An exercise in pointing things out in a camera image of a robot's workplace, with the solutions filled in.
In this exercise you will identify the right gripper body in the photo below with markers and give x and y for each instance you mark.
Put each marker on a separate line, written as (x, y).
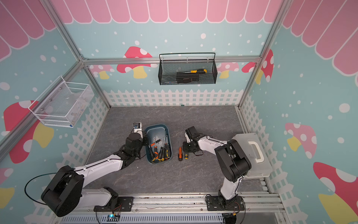
(187, 147)

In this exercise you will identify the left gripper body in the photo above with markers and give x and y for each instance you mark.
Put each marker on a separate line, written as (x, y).
(145, 141)

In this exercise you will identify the orange black large screwdriver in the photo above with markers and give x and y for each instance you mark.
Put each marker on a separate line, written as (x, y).
(180, 153)

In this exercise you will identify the teal plastic storage box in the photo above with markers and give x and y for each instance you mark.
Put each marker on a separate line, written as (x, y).
(159, 131)

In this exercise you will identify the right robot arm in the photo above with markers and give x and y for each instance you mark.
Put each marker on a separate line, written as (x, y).
(232, 159)

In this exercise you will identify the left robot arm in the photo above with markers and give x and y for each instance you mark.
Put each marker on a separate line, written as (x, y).
(67, 190)

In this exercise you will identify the screwdriver in box orange collar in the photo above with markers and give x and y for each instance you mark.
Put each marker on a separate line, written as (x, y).
(167, 150)

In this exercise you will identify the yellow black screwdriver in basket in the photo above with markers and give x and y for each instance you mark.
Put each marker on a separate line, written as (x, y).
(199, 71)

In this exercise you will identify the black object in basket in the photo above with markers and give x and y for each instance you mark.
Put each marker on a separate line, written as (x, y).
(186, 78)

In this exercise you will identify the translucent plastic lidded case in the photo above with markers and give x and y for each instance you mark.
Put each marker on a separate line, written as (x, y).
(260, 165)

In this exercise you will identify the green circuit board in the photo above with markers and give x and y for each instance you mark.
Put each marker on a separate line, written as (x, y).
(113, 218)

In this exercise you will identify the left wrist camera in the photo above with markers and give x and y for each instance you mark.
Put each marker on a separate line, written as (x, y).
(137, 127)

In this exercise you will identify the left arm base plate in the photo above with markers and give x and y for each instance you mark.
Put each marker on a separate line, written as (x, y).
(116, 204)

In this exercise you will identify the black wire mesh basket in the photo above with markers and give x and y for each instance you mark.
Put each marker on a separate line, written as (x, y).
(187, 69)

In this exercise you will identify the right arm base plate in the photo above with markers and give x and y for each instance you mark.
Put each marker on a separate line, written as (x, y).
(219, 203)

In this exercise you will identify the white wire mesh basket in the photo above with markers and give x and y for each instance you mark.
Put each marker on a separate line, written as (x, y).
(62, 103)

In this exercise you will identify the aluminium front rail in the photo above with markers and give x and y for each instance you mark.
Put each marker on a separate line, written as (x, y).
(255, 202)

